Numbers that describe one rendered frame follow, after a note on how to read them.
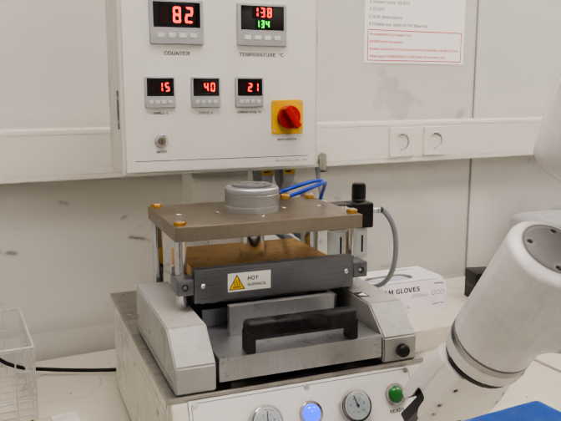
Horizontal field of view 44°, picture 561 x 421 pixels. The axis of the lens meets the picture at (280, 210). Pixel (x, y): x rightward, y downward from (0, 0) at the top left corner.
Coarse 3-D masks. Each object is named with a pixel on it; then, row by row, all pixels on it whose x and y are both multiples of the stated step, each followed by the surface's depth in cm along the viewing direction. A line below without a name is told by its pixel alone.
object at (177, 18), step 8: (160, 8) 104; (168, 8) 104; (176, 8) 105; (184, 8) 105; (192, 8) 106; (160, 16) 104; (168, 16) 105; (176, 16) 105; (184, 16) 106; (192, 16) 106; (176, 24) 105; (184, 24) 106; (192, 24) 106
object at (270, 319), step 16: (256, 320) 84; (272, 320) 84; (288, 320) 85; (304, 320) 85; (320, 320) 86; (336, 320) 87; (352, 320) 88; (256, 336) 83; (272, 336) 84; (352, 336) 88
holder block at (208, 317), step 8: (296, 296) 99; (336, 296) 100; (192, 304) 97; (200, 304) 95; (224, 304) 95; (200, 312) 93; (208, 312) 93; (216, 312) 93; (224, 312) 94; (208, 320) 93; (216, 320) 93; (224, 320) 94
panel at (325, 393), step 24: (312, 384) 87; (336, 384) 88; (360, 384) 89; (384, 384) 90; (192, 408) 81; (216, 408) 82; (240, 408) 83; (288, 408) 85; (336, 408) 87; (384, 408) 89
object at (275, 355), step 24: (240, 312) 90; (264, 312) 91; (288, 312) 92; (216, 336) 90; (240, 336) 90; (288, 336) 90; (312, 336) 90; (336, 336) 90; (360, 336) 90; (216, 360) 83; (240, 360) 83; (264, 360) 84; (288, 360) 86; (312, 360) 87; (336, 360) 88
